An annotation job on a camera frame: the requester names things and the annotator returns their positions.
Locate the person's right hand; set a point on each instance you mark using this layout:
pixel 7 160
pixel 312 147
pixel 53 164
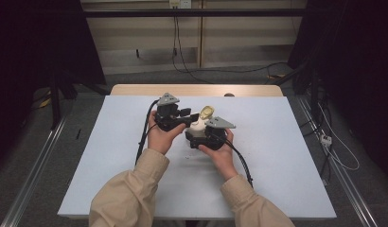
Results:
pixel 223 157

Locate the black horizontal bar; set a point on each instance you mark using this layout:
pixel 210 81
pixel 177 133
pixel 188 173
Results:
pixel 195 13

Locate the yellow tape piece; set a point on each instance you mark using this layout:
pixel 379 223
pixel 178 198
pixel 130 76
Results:
pixel 45 102
pixel 277 76

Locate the aluminium floor rail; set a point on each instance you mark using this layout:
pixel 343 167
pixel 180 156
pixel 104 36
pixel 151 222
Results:
pixel 338 171
pixel 34 171

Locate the black curtain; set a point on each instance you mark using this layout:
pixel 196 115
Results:
pixel 25 47
pixel 365 63

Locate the white power strip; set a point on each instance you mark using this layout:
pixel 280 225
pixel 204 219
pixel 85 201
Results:
pixel 326 139

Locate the person's left hand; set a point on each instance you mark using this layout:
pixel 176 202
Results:
pixel 160 140

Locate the black metal stand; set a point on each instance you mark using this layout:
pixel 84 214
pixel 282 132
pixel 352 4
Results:
pixel 314 94
pixel 55 104

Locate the glass jar with cream lid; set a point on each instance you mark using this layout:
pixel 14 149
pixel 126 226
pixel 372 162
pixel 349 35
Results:
pixel 198 126

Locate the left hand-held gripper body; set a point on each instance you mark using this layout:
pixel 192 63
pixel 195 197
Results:
pixel 167 118

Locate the white wall outlet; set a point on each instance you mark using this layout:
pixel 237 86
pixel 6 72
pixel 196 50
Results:
pixel 179 3

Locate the small black wall fitting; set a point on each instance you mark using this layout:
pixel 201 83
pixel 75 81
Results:
pixel 137 53

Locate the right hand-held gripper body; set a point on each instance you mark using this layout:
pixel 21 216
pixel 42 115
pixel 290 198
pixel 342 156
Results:
pixel 215 138

